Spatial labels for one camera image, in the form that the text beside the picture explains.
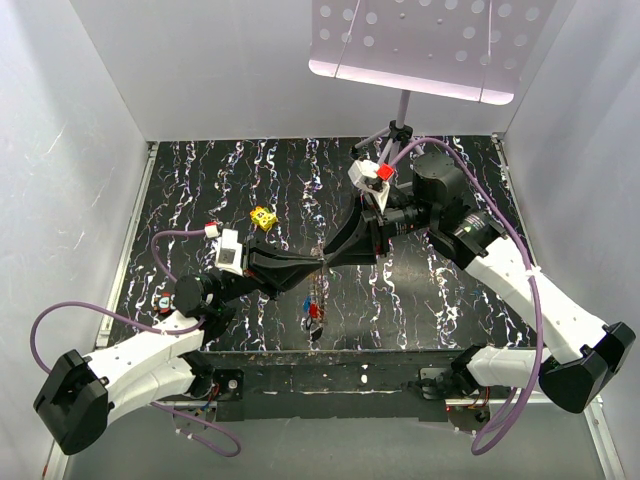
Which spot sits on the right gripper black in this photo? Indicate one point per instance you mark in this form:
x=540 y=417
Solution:
x=352 y=245

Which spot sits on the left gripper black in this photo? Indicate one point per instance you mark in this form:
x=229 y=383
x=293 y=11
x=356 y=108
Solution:
x=270 y=273

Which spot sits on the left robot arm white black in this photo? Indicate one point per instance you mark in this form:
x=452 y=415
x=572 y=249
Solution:
x=83 y=394

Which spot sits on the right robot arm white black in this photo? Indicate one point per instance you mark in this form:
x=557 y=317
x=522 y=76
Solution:
x=581 y=353

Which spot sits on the yellow owl number block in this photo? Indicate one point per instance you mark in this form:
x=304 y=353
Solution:
x=263 y=218

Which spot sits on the red owl number block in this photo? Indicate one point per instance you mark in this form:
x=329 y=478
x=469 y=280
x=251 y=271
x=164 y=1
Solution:
x=164 y=303

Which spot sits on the lilac music stand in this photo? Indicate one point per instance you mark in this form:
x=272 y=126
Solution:
x=479 y=52

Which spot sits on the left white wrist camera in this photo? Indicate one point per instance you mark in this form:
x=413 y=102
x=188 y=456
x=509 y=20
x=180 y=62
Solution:
x=229 y=253

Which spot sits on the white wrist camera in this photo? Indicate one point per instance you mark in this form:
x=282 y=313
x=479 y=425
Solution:
x=372 y=178
x=229 y=253

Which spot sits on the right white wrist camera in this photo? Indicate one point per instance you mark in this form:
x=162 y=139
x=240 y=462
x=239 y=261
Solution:
x=372 y=178

